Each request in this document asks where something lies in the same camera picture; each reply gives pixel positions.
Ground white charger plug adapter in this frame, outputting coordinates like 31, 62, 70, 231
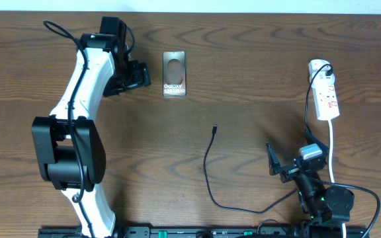
310, 71, 335, 88

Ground white power strip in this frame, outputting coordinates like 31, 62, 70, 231
308, 59, 341, 121

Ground black right camera cable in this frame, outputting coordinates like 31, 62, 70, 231
312, 178, 381, 238

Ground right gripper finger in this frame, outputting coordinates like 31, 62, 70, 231
266, 142, 281, 176
303, 129, 329, 152

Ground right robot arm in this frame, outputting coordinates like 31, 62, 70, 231
266, 130, 355, 237

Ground black USB charging cable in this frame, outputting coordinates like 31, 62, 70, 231
203, 63, 334, 214

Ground white power strip cord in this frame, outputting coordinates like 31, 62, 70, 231
327, 119, 347, 238

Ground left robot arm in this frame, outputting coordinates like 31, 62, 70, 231
32, 33, 151, 237

